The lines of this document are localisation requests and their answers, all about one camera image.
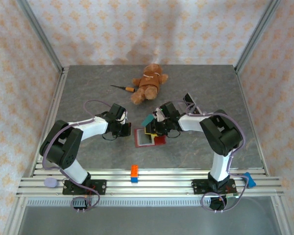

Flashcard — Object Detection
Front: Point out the red card holder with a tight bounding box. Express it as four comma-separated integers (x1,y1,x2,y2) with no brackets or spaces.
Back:
134,128,168,148

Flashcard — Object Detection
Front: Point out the teal card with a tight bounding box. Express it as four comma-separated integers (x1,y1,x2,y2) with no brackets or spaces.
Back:
141,114,155,127

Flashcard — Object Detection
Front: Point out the clear acrylic card stand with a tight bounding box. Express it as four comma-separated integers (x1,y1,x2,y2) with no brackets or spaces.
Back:
182,92,204,116

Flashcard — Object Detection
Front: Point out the black card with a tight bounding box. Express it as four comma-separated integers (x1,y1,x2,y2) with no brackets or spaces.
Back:
183,92,196,106

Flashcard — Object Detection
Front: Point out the orange blue toy brick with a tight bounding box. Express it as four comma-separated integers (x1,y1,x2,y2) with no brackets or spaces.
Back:
130,164,139,184

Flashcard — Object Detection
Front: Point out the brown teddy bear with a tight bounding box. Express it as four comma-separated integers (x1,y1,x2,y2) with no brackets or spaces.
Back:
130,63,169,105

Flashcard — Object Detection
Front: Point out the small black connector box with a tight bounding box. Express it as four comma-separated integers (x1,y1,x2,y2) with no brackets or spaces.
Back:
72,197,92,212

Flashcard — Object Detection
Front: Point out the lavender round object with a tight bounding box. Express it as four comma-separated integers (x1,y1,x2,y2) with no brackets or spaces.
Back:
43,178,58,189

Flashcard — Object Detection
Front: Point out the blue clamp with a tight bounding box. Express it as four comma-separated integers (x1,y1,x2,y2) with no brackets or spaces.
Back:
242,172,257,189

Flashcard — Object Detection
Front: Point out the thin black right gripper cable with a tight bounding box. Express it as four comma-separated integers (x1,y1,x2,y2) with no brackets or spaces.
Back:
166,129,182,139

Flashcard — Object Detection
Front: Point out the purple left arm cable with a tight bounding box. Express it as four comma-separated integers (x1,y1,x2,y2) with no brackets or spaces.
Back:
40,99,116,213

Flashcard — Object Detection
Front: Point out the orange handled screwdriver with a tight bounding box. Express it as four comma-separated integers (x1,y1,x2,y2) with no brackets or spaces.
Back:
110,84,136,93

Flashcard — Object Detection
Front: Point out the aluminium rail frame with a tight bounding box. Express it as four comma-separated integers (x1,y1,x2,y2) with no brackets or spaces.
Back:
14,167,285,198

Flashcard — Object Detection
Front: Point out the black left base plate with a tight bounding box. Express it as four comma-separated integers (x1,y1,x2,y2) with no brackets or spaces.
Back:
62,179,107,196

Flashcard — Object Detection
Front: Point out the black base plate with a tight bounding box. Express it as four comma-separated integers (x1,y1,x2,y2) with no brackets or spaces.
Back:
62,179,107,196
191,178,237,196

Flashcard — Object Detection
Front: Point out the slotted cable duct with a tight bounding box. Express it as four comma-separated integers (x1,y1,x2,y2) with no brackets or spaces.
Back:
24,197,276,207

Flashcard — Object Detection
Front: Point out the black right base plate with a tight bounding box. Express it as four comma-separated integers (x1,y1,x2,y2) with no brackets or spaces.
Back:
191,178,237,196

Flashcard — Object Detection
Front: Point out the aluminium table side rail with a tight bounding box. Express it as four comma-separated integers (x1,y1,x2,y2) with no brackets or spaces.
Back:
23,66,70,179
234,66,270,177

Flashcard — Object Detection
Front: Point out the aluminium frame post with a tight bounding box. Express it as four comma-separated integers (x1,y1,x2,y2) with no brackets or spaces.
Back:
234,0,283,74
16,0,65,74

